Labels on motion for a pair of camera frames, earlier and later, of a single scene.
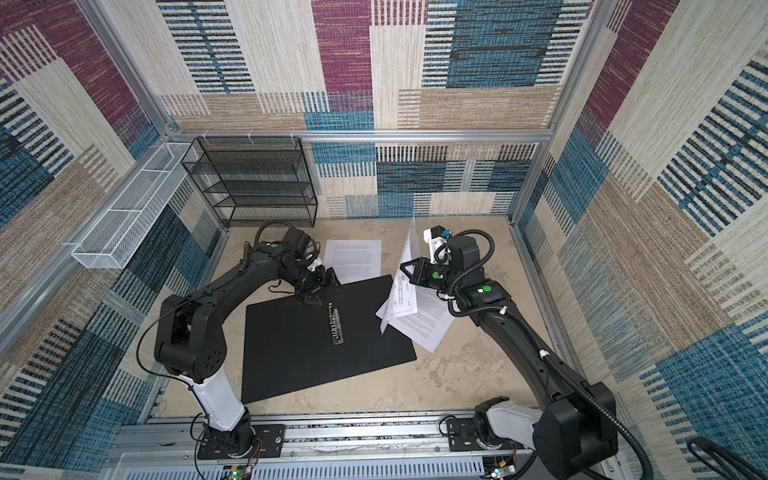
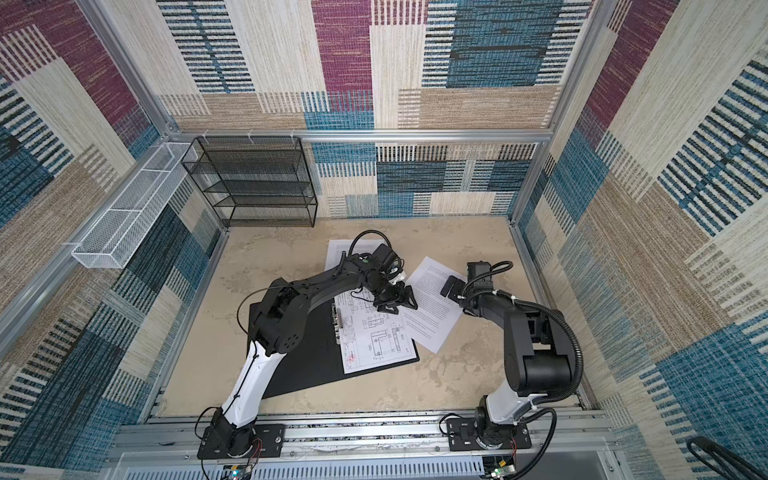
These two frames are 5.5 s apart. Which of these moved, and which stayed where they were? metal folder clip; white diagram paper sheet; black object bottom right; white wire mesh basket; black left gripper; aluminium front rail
Moved: black left gripper; white diagram paper sheet
Stayed: white wire mesh basket; black object bottom right; metal folder clip; aluminium front rail
